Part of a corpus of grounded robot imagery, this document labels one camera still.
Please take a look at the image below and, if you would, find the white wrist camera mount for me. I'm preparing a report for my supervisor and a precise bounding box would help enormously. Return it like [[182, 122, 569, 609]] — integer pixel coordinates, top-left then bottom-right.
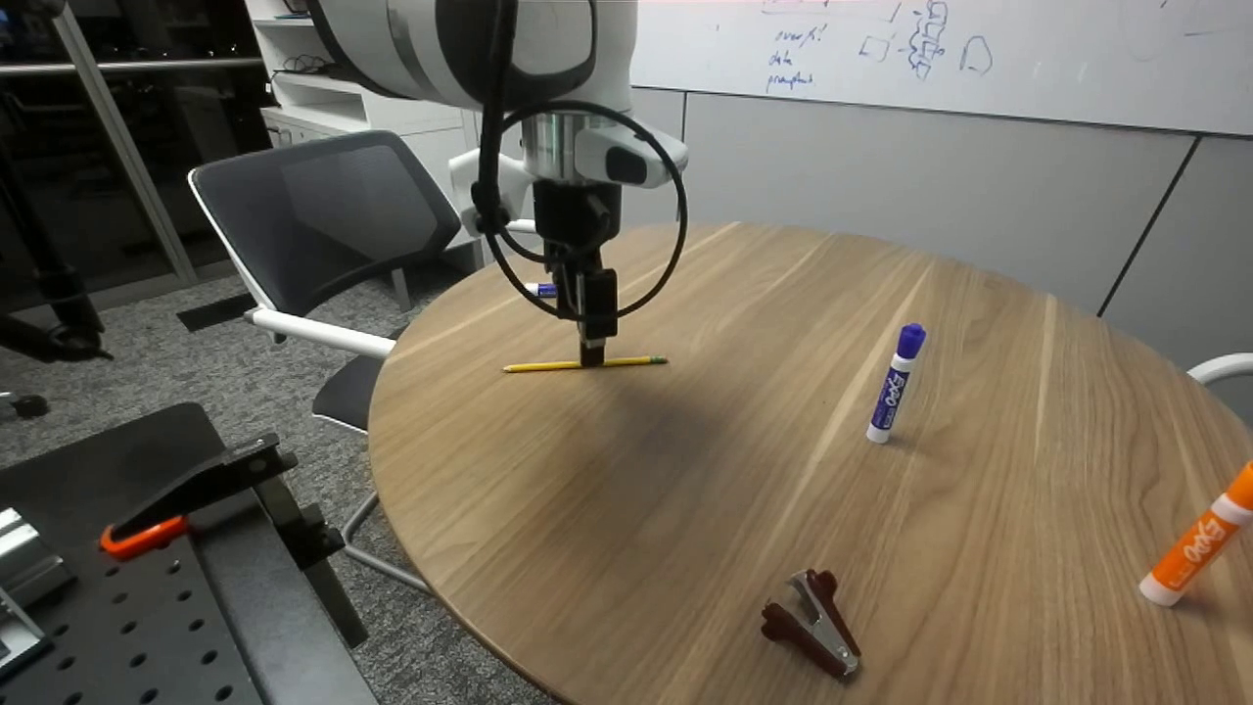
[[524, 107, 694, 191]]

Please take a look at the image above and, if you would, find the orange white marker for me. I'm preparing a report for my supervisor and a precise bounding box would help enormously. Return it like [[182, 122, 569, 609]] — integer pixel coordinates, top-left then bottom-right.
[[1134, 457, 1253, 609]]

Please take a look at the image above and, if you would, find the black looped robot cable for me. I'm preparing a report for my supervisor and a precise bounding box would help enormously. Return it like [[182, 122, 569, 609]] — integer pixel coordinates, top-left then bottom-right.
[[470, 0, 694, 325]]

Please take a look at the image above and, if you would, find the black tripod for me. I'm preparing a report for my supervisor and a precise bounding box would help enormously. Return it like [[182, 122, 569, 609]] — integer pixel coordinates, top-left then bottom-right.
[[0, 0, 118, 369]]

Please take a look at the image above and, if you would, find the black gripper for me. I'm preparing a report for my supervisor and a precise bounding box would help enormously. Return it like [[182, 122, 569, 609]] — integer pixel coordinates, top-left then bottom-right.
[[530, 175, 626, 373]]

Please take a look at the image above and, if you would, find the blue and white marker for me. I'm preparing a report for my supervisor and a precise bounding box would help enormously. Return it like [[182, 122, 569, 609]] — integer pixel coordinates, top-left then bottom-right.
[[862, 321, 933, 449]]

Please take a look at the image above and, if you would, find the whiteboard with blue writing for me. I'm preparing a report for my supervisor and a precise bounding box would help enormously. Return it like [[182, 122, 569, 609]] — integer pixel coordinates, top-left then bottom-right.
[[631, 0, 1253, 141]]

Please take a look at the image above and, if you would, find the black clamp with orange handle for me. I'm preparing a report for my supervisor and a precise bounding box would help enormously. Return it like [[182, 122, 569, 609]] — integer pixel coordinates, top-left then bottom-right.
[[99, 433, 300, 564]]

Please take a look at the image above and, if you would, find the brown staple remover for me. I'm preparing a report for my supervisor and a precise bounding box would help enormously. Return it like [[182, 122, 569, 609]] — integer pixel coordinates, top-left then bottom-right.
[[761, 564, 864, 684]]

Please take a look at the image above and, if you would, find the grey diagonal metal pole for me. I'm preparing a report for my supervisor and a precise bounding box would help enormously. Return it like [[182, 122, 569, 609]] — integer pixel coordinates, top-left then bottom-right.
[[45, 2, 205, 285]]

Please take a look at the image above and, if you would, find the black floor plate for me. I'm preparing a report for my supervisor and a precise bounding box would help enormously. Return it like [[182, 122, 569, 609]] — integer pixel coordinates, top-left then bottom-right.
[[171, 291, 262, 338]]

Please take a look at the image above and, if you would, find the grey mesh office chair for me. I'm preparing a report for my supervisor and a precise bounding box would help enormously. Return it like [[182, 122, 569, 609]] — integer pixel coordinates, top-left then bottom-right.
[[182, 124, 532, 595]]

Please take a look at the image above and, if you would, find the yellow pencil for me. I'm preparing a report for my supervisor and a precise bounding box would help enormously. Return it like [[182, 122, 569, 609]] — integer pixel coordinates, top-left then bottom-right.
[[502, 352, 668, 378]]

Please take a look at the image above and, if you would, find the small black floor object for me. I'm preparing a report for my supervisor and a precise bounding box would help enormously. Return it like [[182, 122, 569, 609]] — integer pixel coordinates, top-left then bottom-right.
[[0, 386, 56, 428]]

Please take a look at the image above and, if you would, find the white chair armrest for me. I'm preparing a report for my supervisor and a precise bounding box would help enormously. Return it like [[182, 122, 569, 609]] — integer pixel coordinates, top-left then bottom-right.
[[1184, 349, 1253, 391]]

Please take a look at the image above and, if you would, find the white shelf unit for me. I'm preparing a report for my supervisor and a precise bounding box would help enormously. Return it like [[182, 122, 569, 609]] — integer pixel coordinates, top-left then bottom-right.
[[241, 0, 489, 212]]

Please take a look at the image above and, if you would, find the grey metal bracket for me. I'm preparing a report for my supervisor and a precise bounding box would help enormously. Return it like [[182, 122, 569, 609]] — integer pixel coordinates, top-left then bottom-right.
[[0, 584, 56, 684], [0, 501, 71, 607]]

